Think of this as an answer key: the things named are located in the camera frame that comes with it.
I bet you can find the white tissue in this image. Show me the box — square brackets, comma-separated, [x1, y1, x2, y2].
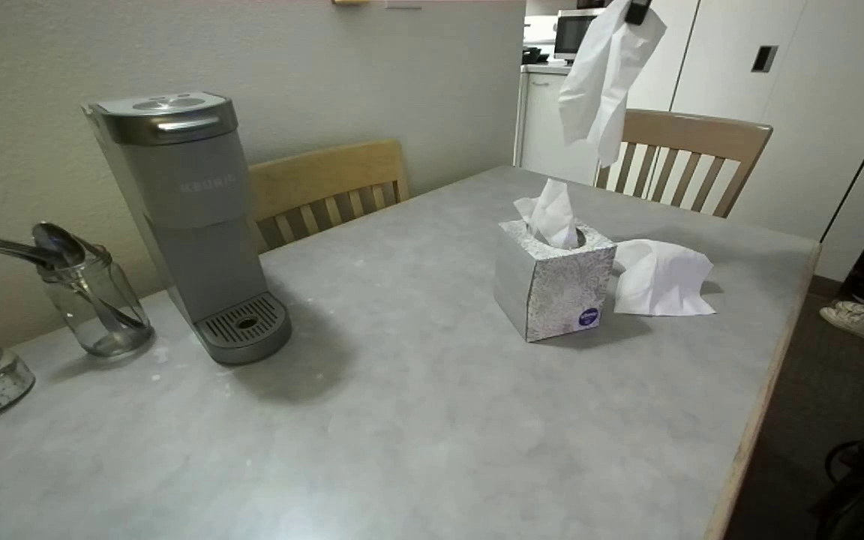
[514, 178, 587, 250]
[558, 0, 668, 168]
[610, 239, 716, 317]

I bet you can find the crumpled white tissue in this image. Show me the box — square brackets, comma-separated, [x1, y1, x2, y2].
[610, 239, 716, 317]

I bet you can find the grey patterned tissue box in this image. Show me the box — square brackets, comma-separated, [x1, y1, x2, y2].
[493, 220, 617, 343]

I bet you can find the microwave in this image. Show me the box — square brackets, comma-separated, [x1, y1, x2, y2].
[553, 9, 605, 62]

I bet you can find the wooden chair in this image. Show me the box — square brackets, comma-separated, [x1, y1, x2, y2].
[595, 109, 773, 219]
[248, 139, 411, 254]

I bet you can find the white cabinet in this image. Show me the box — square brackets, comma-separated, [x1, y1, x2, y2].
[514, 64, 602, 185]

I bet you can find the grey coffee maker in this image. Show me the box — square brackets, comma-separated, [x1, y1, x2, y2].
[81, 91, 293, 366]

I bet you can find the clear glass jar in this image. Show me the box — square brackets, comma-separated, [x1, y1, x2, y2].
[36, 244, 154, 358]

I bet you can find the bundle of metal cutlery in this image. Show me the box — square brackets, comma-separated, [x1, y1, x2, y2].
[0, 221, 146, 332]

